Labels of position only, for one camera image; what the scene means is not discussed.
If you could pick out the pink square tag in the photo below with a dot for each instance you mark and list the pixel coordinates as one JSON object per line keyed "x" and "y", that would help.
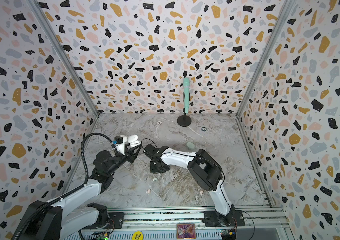
{"x": 185, "y": 231}

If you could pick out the mint green microphone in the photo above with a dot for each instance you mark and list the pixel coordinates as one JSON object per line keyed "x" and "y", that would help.
{"x": 186, "y": 86}

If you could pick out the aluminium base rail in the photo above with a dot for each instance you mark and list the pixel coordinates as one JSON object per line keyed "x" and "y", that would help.
{"x": 160, "y": 223}

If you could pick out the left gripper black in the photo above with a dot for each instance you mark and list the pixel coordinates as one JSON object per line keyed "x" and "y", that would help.
{"x": 132, "y": 156}

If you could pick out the black microphone stand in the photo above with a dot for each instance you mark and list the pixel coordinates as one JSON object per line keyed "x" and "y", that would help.
{"x": 184, "y": 120}

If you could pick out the white earbud charging case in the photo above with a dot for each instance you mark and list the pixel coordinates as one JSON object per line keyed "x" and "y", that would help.
{"x": 133, "y": 141}

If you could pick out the yellow round sticker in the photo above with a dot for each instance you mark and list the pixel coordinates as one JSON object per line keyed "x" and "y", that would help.
{"x": 138, "y": 235}

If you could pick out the mint green earbud case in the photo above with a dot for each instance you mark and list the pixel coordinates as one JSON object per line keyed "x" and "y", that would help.
{"x": 190, "y": 145}

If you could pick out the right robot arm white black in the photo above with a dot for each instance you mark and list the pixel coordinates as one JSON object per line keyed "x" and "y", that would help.
{"x": 207, "y": 173}

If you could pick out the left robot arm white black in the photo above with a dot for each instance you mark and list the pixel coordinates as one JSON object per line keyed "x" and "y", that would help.
{"x": 77, "y": 195}

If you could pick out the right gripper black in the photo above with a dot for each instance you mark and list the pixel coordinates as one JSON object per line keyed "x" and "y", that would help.
{"x": 153, "y": 153}

